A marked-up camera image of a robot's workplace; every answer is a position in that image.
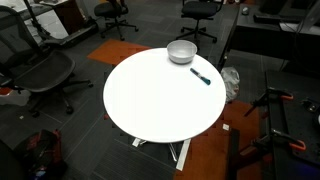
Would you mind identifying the brown wooden cabinet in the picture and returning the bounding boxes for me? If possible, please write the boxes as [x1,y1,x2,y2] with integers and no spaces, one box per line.
[53,0,87,35]

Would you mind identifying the white plastic bag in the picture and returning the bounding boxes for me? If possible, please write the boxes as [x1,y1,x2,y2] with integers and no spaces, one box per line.
[220,66,241,104]

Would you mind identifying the black work table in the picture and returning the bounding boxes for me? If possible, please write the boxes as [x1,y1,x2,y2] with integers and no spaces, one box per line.
[264,69,320,180]

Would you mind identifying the white plastic object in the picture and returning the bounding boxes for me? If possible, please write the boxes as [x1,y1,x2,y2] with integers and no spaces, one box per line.
[0,88,32,107]

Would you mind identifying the black office desk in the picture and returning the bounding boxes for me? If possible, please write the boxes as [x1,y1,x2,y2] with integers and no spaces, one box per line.
[217,3,320,73]

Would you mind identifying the metal table base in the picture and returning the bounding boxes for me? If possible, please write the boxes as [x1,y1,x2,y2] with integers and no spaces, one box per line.
[131,136,193,172]

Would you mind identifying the teal marker pen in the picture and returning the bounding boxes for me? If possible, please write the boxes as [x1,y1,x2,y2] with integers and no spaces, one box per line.
[189,67,212,86]

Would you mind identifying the black keyboard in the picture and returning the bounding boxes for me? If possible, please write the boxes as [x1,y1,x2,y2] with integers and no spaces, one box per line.
[253,13,284,25]

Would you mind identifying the small black device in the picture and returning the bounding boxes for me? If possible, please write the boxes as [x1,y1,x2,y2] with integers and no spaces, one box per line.
[301,98,320,114]

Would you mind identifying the black floor stand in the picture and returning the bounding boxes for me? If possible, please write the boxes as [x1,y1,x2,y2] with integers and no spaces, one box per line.
[22,0,99,48]

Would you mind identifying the grey metal bowl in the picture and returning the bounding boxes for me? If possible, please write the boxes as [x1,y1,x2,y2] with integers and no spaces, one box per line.
[166,39,198,65]

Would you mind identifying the white desk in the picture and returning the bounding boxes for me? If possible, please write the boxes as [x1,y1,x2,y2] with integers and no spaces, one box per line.
[0,0,69,40]

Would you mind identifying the black upright post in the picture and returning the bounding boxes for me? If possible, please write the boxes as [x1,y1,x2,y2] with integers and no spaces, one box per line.
[226,129,241,180]

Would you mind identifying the orange handled bar clamp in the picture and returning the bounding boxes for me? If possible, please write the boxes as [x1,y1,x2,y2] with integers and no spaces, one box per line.
[251,128,307,153]
[244,87,295,118]

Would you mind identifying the red and black bag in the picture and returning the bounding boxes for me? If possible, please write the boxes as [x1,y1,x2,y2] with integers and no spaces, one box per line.
[14,129,68,180]

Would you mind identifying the black mesh office chair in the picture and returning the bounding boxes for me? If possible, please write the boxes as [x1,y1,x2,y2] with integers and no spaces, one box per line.
[0,4,94,118]

